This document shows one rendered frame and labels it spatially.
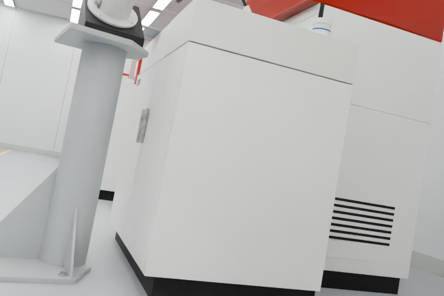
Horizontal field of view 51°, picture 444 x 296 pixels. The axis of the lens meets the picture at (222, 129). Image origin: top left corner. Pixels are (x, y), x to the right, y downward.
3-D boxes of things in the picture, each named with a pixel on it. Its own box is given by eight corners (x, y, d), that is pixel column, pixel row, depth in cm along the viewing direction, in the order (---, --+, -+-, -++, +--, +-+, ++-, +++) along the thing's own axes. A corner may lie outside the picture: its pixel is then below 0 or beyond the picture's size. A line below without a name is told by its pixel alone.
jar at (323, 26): (322, 48, 181) (326, 24, 181) (332, 45, 174) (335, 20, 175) (306, 43, 178) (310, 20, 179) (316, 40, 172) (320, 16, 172)
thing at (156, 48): (157, 78, 234) (162, 51, 235) (187, 63, 182) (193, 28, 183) (139, 74, 231) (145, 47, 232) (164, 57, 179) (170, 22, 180)
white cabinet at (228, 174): (222, 249, 252) (248, 102, 257) (316, 315, 161) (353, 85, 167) (102, 236, 230) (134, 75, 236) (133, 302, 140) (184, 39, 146)
